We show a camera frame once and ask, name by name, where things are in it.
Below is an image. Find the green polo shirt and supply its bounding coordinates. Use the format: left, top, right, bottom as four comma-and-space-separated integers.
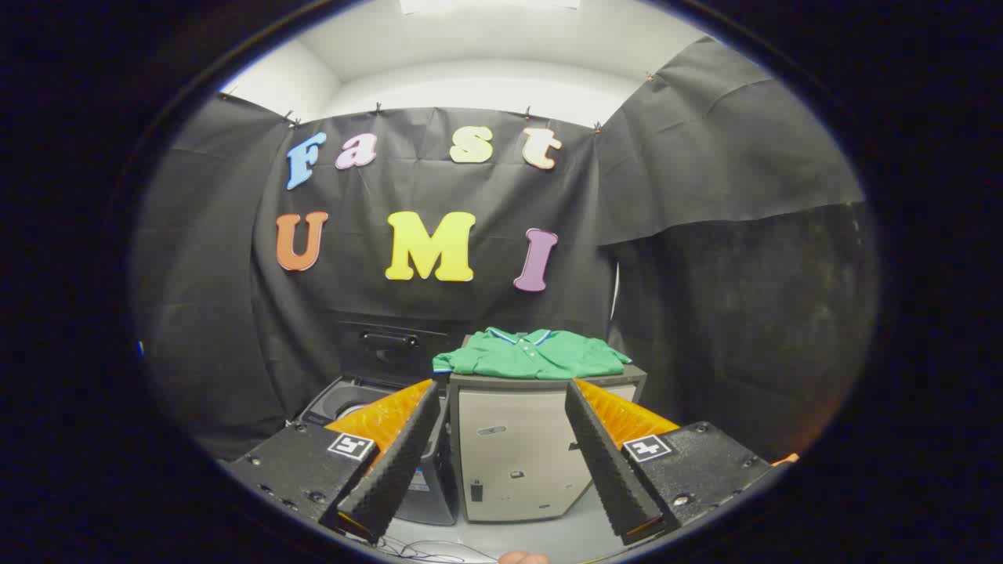
433, 327, 632, 381

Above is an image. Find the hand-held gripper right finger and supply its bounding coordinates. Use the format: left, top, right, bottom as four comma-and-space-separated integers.
564, 378, 784, 547

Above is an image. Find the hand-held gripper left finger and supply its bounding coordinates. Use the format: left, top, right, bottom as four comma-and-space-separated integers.
227, 379, 442, 544

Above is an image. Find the grey washing machine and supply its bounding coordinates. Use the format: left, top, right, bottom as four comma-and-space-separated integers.
298, 374, 460, 526

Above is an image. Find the dark washing machine lid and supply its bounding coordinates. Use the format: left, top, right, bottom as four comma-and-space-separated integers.
335, 312, 465, 386

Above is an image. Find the thin black cable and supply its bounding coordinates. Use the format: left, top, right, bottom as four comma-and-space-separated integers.
376, 537, 502, 563

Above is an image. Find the beige cabinet with dark top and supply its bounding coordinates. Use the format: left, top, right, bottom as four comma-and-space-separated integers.
447, 337, 648, 524

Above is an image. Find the ceiling light panel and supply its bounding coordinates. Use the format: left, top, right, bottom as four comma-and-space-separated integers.
398, 0, 582, 13

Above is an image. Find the black backdrop cloth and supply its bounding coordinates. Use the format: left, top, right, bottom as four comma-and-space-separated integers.
132, 35, 880, 465

